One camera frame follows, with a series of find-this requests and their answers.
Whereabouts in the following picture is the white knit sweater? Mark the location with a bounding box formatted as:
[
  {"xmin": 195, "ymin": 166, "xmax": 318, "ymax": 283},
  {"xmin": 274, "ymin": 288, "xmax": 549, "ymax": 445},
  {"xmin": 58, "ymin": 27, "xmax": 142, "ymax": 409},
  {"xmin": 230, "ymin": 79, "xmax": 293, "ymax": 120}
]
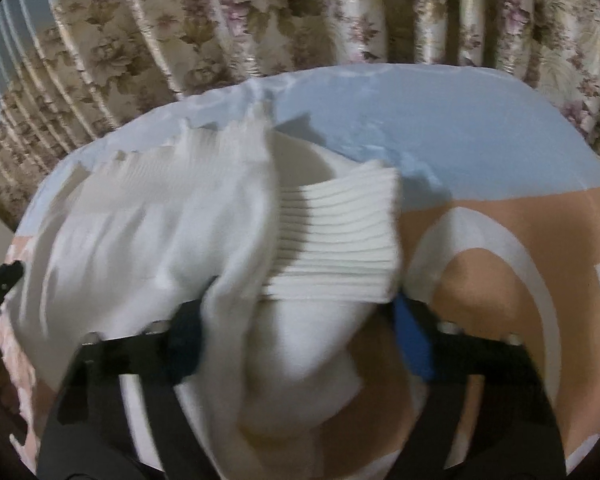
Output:
[{"xmin": 8, "ymin": 108, "xmax": 401, "ymax": 479}]

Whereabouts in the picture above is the blue and floral curtain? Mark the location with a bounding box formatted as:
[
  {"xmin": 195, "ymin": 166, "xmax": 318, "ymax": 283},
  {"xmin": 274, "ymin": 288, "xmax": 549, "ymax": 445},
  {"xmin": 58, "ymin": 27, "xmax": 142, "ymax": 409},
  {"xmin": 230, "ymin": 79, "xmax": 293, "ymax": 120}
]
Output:
[{"xmin": 0, "ymin": 0, "xmax": 600, "ymax": 228}]

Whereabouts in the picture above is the peach and blue blanket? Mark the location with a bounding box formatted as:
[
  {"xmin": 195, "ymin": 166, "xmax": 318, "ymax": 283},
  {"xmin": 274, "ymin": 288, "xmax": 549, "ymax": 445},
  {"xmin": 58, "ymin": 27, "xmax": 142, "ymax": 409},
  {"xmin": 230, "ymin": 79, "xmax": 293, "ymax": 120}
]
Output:
[{"xmin": 0, "ymin": 64, "xmax": 600, "ymax": 479}]

